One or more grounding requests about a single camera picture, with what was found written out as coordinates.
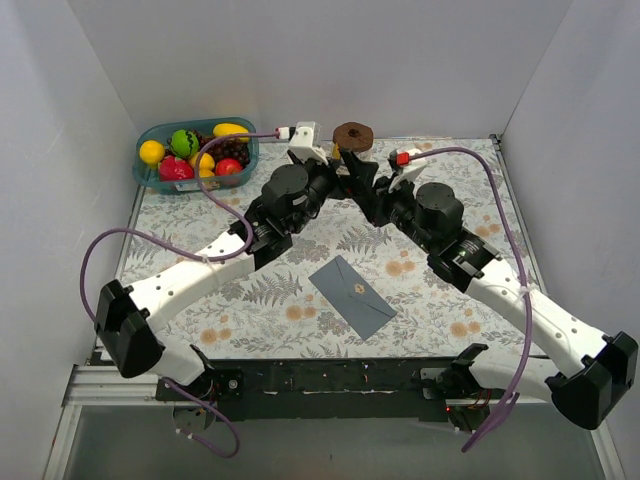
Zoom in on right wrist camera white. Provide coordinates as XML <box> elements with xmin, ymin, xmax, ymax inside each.
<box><xmin>388</xmin><ymin>148</ymin><xmax>427</xmax><ymax>193</ymax></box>

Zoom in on pink dragon fruit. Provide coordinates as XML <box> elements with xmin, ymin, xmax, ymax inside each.
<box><xmin>157</xmin><ymin>155</ymin><xmax>195</xmax><ymax>182</ymax></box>

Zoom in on teal plastic fruit basket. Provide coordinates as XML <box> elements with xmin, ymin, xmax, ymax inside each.
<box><xmin>132</xmin><ymin>117</ymin><xmax>260</xmax><ymax>195</ymax></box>

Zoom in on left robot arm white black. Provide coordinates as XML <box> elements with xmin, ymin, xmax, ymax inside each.
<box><xmin>94</xmin><ymin>147</ymin><xmax>378</xmax><ymax>400</ymax></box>

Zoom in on yellow mango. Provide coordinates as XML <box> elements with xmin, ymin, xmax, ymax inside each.
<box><xmin>212</xmin><ymin>122</ymin><xmax>250</xmax><ymax>143</ymax></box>

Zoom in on floral table mat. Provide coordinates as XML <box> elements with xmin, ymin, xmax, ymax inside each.
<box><xmin>102</xmin><ymin>138</ymin><xmax>561</xmax><ymax>361</ymax></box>

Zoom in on dark purple grapes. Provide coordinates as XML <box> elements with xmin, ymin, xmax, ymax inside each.
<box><xmin>193</xmin><ymin>130</ymin><xmax>250</xmax><ymax>167</ymax></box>

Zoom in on yellow lemon left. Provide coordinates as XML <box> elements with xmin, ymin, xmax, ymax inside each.
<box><xmin>138</xmin><ymin>140</ymin><xmax>166</xmax><ymax>170</ymax></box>

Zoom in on green watermelon ball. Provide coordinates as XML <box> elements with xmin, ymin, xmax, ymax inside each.
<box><xmin>169</xmin><ymin>129</ymin><xmax>200</xmax><ymax>159</ymax></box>

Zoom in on yellow lemon centre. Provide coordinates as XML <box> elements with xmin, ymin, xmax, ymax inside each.
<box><xmin>188</xmin><ymin>152</ymin><xmax>216</xmax><ymax>171</ymax></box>

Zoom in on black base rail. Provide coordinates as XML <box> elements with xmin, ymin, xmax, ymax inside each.
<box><xmin>154</xmin><ymin>349</ymin><xmax>514</xmax><ymax>424</ymax></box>

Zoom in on grey envelope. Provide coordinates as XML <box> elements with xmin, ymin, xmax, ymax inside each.
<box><xmin>309</xmin><ymin>256</ymin><xmax>397</xmax><ymax>340</ymax></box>

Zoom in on small yellow fruit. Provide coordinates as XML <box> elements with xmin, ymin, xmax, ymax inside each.
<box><xmin>198</xmin><ymin>169</ymin><xmax>215</xmax><ymax>179</ymax></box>

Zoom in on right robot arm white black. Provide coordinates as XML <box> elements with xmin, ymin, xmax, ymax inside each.
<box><xmin>373</xmin><ymin>177</ymin><xmax>639</xmax><ymax>430</ymax></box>

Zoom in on red apple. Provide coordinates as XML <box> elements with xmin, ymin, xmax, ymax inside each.
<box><xmin>215</xmin><ymin>158</ymin><xmax>243</xmax><ymax>176</ymax></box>

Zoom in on aluminium frame rail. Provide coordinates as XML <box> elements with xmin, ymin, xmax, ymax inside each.
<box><xmin>45</xmin><ymin>366</ymin><xmax>625</xmax><ymax>479</ymax></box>

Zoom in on brown toilet paper roll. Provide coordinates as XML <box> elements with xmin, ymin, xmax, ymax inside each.
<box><xmin>331</xmin><ymin>122</ymin><xmax>374</xmax><ymax>161</ymax></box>

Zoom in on yellow lemon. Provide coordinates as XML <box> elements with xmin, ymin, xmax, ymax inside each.
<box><xmin>138</xmin><ymin>140</ymin><xmax>166</xmax><ymax>170</ymax></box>
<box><xmin>188</xmin><ymin>152</ymin><xmax>216</xmax><ymax>171</ymax></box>

